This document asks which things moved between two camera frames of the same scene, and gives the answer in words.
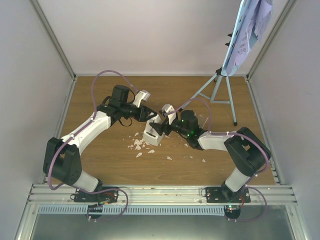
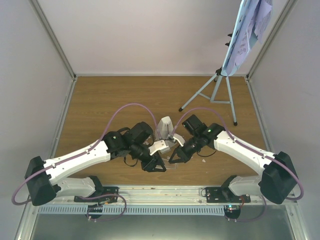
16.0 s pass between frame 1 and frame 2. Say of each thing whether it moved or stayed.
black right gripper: moved
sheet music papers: stayed
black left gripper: moved
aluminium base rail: stayed
